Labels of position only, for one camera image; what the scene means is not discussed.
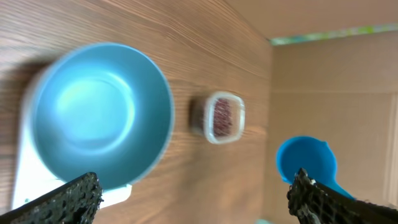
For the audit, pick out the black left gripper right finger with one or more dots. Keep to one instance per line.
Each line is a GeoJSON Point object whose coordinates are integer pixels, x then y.
{"type": "Point", "coordinates": [314, 203]}

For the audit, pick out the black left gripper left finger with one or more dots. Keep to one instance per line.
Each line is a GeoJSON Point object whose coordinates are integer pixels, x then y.
{"type": "Point", "coordinates": [75, 202]}

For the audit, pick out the blue plastic measuring scoop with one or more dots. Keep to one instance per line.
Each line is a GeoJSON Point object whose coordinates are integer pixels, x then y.
{"type": "Point", "coordinates": [313, 155]}

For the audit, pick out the white digital kitchen scale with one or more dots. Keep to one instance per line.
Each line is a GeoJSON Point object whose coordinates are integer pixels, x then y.
{"type": "Point", "coordinates": [33, 177]}

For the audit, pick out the teal blue bowl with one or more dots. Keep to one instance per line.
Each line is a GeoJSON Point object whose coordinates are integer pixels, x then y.
{"type": "Point", "coordinates": [105, 108]}

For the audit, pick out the red beans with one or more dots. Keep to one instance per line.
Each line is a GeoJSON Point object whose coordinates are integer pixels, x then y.
{"type": "Point", "coordinates": [222, 121]}

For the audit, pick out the clear plastic container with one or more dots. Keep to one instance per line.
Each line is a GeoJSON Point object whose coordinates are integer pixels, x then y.
{"type": "Point", "coordinates": [201, 118]}

